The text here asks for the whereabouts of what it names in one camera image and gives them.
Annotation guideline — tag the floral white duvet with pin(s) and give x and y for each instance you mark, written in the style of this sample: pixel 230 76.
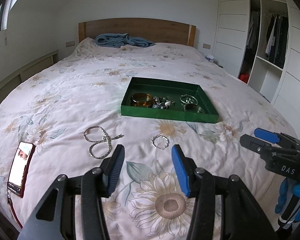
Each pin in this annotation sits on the floral white duvet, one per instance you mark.
pixel 69 117

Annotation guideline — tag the smartphone in red case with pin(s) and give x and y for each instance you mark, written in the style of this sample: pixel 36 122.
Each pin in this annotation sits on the smartphone in red case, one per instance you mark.
pixel 19 168

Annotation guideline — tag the white wardrobe with shelves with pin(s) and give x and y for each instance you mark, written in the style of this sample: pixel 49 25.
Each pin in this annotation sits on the white wardrobe with shelves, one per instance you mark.
pixel 259 41

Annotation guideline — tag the blue folded towel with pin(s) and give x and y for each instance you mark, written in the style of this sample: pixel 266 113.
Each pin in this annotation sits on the blue folded towel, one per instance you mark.
pixel 113 40

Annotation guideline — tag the hanging dark clothes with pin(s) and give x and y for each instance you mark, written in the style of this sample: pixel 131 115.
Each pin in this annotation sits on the hanging dark clothes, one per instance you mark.
pixel 275 46

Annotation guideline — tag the amber translucent bangle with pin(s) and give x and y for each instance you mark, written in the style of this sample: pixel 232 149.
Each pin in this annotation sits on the amber translucent bangle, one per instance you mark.
pixel 141 100

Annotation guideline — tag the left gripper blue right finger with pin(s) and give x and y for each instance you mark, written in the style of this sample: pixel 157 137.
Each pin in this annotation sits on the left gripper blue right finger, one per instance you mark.
pixel 185 172

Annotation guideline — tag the blue gloved right hand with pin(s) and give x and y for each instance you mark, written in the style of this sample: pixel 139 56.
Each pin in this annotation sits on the blue gloved right hand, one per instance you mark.
pixel 288 203

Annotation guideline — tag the red object on shelf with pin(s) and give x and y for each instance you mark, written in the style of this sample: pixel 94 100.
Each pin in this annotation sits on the red object on shelf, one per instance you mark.
pixel 244 77

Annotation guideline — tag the brown dark bangle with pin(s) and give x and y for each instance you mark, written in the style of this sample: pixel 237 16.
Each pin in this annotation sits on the brown dark bangle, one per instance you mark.
pixel 190 107

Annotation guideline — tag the wooden headboard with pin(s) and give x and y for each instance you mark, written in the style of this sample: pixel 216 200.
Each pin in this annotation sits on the wooden headboard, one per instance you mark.
pixel 156 30

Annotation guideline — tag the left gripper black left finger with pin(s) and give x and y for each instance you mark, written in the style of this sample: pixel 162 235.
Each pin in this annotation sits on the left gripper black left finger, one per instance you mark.
pixel 111 168

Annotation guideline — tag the green jewelry tray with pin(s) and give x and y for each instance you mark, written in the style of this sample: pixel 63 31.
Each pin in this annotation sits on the green jewelry tray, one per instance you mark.
pixel 169 91

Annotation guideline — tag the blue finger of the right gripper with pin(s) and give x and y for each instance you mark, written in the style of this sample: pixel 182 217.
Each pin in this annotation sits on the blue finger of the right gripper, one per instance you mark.
pixel 267 135

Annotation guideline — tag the low wooden side bench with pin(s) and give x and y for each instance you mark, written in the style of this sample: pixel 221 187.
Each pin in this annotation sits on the low wooden side bench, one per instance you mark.
pixel 27 71

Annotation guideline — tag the twisted silver bangle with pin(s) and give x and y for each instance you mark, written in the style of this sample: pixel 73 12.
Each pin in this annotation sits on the twisted silver bangle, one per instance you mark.
pixel 160 142

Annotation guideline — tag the thin silver hoop bangle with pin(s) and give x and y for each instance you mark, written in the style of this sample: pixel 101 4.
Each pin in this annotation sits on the thin silver hoop bangle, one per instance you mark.
pixel 188 99

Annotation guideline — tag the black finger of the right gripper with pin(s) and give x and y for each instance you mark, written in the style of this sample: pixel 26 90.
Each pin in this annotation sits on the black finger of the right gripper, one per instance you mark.
pixel 255 145

